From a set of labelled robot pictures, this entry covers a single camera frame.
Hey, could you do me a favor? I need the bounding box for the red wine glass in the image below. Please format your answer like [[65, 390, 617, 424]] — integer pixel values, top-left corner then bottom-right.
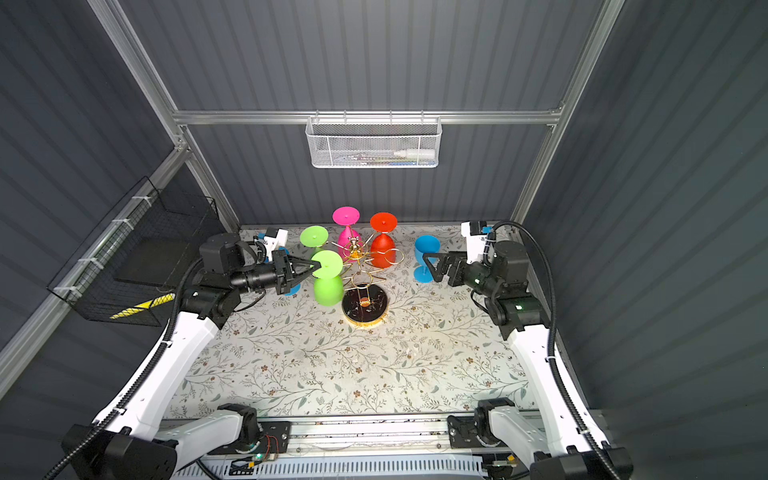
[[370, 212, 398, 269]]

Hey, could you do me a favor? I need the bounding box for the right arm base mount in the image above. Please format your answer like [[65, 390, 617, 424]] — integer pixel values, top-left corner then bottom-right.
[[446, 398, 515, 449]]

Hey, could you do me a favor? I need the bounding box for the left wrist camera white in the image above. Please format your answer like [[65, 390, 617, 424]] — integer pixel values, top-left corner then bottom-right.
[[257, 228, 288, 259]]

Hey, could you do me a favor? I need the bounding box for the aluminium front rail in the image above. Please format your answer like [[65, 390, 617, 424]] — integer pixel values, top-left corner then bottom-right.
[[113, 411, 577, 480]]

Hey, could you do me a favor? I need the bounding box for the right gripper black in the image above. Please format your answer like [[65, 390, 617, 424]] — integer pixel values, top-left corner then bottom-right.
[[424, 248, 500, 300]]

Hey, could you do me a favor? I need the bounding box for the green wine glass front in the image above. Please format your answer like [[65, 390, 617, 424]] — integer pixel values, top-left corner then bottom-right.
[[312, 250, 344, 307]]

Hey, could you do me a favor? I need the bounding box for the gold wire glass rack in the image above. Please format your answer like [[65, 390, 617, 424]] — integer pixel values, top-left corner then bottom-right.
[[332, 237, 402, 329]]

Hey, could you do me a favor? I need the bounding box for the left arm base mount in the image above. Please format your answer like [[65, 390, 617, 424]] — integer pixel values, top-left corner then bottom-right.
[[209, 403, 292, 455]]

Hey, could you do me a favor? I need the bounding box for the white mesh wall basket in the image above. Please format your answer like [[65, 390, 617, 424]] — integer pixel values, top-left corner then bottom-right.
[[305, 118, 443, 169]]

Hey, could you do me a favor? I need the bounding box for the pink wine glass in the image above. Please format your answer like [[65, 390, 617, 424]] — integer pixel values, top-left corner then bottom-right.
[[332, 206, 360, 260]]

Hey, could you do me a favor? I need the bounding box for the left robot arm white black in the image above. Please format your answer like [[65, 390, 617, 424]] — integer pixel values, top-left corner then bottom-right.
[[45, 229, 322, 479]]

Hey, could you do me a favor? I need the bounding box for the black wire wall basket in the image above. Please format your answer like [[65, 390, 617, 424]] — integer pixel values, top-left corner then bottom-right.
[[47, 177, 224, 327]]

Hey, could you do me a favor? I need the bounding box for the green wine glass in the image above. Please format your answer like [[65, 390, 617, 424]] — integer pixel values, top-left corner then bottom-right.
[[312, 250, 344, 307], [299, 225, 329, 254]]

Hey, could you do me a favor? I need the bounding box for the blue wine glass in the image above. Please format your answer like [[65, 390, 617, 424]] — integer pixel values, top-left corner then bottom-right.
[[272, 247, 299, 295], [413, 234, 442, 284]]

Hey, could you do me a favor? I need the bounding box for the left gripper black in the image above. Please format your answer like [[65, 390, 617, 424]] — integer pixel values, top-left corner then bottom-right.
[[229, 251, 319, 297]]

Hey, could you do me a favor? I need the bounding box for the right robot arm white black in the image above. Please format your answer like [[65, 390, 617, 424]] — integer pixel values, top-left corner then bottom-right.
[[422, 240, 634, 479]]

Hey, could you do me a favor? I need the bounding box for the white marker in basket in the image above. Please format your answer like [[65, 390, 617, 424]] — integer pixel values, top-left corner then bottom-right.
[[393, 149, 437, 161]]

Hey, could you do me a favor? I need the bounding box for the blue wine glass front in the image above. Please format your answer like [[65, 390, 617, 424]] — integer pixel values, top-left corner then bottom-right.
[[413, 234, 442, 284]]

